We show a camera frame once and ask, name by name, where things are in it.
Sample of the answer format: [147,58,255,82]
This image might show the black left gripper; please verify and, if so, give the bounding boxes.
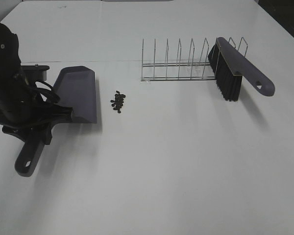
[0,102,74,145]

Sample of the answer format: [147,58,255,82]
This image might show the purple plastic dustpan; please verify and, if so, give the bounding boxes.
[15,66,98,177]

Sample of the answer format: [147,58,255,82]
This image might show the pile of coffee beans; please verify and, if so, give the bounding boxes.
[110,91,126,114]

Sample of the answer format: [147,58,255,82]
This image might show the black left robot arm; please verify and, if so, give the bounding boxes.
[0,23,73,145]

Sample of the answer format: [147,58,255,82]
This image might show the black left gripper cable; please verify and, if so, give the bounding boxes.
[31,80,62,108]

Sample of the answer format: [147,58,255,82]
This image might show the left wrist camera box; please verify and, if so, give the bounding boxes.
[21,64,50,83]

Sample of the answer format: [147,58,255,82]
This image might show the chrome wire dish rack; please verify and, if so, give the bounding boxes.
[140,36,248,83]

